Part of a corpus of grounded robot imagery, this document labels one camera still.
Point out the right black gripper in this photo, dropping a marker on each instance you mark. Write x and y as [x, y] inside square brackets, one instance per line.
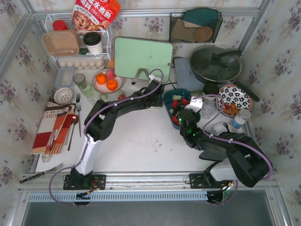
[179, 115]

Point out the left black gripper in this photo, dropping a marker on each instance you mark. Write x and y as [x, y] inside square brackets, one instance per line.
[154, 88]

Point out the red capsule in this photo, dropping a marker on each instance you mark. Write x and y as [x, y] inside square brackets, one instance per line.
[175, 119]
[121, 97]
[174, 103]
[184, 101]

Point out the green capsule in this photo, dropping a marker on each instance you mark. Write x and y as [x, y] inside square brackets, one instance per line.
[176, 97]
[120, 92]

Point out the teal plastic storage basket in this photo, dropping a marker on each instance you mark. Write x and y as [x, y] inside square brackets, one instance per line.
[167, 97]

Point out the grey fluffy cloth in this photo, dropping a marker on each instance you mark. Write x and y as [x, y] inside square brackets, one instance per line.
[214, 148]

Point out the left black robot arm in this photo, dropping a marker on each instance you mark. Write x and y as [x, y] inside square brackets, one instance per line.
[101, 120]

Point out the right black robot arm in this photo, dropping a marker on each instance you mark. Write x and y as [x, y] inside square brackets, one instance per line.
[235, 156]

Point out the clear storage box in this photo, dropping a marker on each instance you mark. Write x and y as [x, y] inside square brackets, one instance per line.
[64, 78]

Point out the cutting board metal stand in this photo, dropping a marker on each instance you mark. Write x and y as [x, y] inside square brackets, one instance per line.
[138, 76]

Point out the clear plastic cup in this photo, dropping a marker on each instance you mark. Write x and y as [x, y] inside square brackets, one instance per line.
[208, 109]

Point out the white jar black lid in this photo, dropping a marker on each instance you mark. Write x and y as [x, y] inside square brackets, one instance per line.
[211, 88]

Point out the green capsule by plate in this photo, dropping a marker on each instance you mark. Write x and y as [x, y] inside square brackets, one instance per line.
[120, 92]

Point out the white scoop cup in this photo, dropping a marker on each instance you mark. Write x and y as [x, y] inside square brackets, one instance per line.
[221, 127]

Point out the orange fruit right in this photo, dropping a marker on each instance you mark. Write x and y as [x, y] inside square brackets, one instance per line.
[112, 84]

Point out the orange fruit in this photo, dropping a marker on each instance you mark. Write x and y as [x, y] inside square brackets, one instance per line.
[101, 78]
[112, 84]

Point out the green cutting board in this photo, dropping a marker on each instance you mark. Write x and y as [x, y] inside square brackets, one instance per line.
[130, 55]

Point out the flower pattern plate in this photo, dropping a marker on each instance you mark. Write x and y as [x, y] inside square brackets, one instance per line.
[233, 99]

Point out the black wok with glass lid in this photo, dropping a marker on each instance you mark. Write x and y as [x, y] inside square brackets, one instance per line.
[220, 65]

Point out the pink peach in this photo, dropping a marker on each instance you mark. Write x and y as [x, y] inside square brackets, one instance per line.
[110, 74]

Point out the fruit plate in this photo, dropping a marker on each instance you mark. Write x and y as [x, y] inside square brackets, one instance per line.
[102, 88]

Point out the orange fruit left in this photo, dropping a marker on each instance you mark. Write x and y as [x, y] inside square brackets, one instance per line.
[101, 78]

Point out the white bottle grey cap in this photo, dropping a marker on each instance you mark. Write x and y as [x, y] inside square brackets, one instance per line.
[241, 118]

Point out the clear glass cup left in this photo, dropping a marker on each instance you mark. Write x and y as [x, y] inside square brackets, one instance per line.
[93, 99]

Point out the green glass cup left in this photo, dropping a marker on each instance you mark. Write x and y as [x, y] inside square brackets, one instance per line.
[86, 89]

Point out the black mesh holder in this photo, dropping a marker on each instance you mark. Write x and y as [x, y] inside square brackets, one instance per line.
[199, 25]

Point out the silver fork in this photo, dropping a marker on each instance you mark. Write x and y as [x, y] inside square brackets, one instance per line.
[78, 109]

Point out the grey glass cup left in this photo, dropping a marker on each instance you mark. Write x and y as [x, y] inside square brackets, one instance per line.
[80, 80]

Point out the white egg tray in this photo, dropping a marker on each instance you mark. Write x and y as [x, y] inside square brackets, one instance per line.
[82, 64]

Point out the copper spoon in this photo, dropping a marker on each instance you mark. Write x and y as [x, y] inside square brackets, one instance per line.
[74, 121]

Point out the white cup black lid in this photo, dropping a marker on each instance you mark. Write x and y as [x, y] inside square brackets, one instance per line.
[93, 41]

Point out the white small strainer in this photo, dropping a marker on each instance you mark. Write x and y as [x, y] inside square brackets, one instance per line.
[63, 96]

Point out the red snack bag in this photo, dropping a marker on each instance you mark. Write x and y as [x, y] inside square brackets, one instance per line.
[94, 15]

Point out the striped red cloth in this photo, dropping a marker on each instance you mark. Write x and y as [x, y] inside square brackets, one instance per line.
[54, 127]

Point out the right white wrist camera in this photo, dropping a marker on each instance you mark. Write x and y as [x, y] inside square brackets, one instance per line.
[195, 104]

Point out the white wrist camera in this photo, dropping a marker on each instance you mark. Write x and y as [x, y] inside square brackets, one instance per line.
[152, 77]
[195, 104]

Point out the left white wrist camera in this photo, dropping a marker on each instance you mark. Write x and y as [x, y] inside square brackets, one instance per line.
[152, 77]

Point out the white wire rack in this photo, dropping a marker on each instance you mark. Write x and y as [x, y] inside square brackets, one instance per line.
[106, 36]

